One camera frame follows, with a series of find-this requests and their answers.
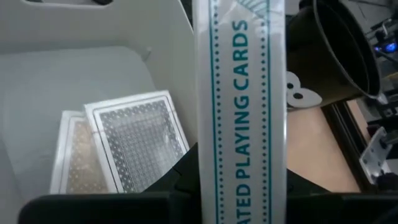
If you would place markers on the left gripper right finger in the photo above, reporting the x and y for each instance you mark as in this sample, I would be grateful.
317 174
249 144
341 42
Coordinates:
326 208

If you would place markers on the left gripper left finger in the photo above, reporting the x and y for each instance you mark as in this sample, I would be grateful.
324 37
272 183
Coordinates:
174 202

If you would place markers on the rubber-banded playing card box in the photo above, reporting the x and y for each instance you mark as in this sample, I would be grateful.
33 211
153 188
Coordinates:
140 140

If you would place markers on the gold-backed playing card box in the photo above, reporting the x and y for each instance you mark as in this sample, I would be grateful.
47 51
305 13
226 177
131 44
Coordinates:
81 161

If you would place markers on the white playing card box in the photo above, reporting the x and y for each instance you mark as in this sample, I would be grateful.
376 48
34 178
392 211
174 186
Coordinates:
239 109

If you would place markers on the silver mounting plate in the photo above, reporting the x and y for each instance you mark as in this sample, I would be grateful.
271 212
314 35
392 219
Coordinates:
374 155

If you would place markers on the black bucket with googly eyes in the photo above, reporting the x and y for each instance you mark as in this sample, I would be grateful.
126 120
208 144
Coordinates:
326 46

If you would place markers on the white plastic bin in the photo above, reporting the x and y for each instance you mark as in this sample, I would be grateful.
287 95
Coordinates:
62 71

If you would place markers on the black aluminium table frame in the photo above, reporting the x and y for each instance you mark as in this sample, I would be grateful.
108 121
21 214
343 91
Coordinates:
345 140

